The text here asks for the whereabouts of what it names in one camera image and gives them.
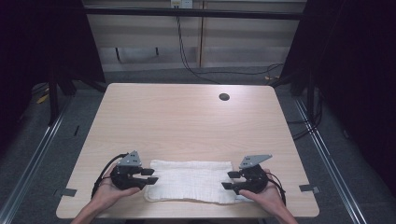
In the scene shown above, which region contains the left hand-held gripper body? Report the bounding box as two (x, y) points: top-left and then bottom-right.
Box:
(109, 150), (148, 191)

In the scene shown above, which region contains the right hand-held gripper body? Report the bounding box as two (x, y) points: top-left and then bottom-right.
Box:
(236, 153), (274, 195)

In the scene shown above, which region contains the white towel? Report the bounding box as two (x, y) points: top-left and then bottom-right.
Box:
(143, 159), (255, 205)

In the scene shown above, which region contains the person's right hand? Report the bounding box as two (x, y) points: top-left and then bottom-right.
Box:
(238, 169), (288, 216)

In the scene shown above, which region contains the person's left hand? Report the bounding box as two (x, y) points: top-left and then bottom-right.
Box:
(92, 174), (142, 213)

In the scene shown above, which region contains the grey tape strip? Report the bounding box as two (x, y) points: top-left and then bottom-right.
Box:
(60, 188), (78, 198)
(298, 184), (321, 194)

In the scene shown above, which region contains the black metal stand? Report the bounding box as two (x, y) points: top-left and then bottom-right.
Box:
(47, 69), (61, 127)

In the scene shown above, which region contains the small yellow object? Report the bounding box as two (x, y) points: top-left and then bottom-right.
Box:
(35, 93), (50, 105)

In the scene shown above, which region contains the black curtain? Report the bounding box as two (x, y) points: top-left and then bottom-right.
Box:
(278, 0), (396, 190)
(0, 0), (106, 153)

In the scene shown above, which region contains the black horizontal metal bar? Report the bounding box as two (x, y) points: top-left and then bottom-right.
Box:
(83, 7), (307, 21)

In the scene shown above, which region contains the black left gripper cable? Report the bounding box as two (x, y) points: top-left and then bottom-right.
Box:
(91, 152), (130, 200)

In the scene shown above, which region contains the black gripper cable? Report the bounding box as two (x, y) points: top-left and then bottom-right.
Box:
(91, 152), (130, 200)
(265, 172), (288, 206)

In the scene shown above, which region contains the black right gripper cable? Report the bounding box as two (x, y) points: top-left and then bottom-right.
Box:
(265, 172), (288, 206)

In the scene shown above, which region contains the metal floor rail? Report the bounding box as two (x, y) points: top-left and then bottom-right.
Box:
(0, 94), (74, 224)
(293, 96), (370, 224)

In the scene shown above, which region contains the bundle of black cables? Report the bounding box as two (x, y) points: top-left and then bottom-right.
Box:
(286, 88), (324, 142)

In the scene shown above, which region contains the long black floor cable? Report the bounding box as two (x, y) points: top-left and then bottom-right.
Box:
(176, 15), (285, 86)

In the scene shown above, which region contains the white wall socket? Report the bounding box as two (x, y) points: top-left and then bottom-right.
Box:
(170, 0), (194, 9)

